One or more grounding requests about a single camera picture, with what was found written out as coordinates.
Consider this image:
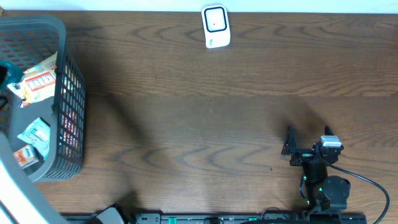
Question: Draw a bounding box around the white barcode scanner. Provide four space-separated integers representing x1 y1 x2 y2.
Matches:
201 4 231 49

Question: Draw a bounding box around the dark grey plastic basket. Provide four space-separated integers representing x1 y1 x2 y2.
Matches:
1 16 86 182

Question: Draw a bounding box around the red snack package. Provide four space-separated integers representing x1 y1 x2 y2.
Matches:
60 109 81 159

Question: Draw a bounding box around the light green wet wipes pack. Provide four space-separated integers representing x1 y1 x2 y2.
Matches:
17 118 50 160

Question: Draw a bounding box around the black cable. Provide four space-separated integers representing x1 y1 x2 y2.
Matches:
317 152 391 224

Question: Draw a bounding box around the orange tissue pack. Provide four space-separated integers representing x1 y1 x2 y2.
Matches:
14 144 39 169

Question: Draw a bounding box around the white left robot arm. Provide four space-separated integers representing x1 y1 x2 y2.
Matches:
1 134 126 224

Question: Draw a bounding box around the yellow white snack bag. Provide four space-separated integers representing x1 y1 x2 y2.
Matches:
7 52 57 108

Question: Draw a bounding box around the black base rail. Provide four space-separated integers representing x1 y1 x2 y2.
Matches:
62 211 367 224

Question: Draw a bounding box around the teal mouthwash bottle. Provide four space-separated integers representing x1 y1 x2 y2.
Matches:
1 60 24 90

